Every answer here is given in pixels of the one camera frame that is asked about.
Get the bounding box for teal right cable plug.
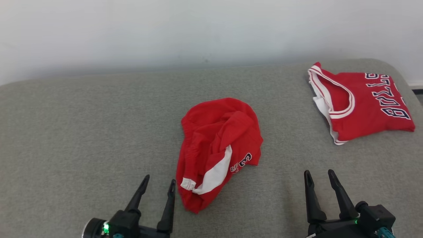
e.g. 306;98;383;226
377;227;396;238

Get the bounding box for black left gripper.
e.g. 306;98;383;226
125;175;176;238

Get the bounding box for red Bulls basketball jersey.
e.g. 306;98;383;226
307;62;416;146

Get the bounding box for red shorts with white panel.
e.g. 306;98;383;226
176;98;264;214

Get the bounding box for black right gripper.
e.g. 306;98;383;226
304;169;367;238

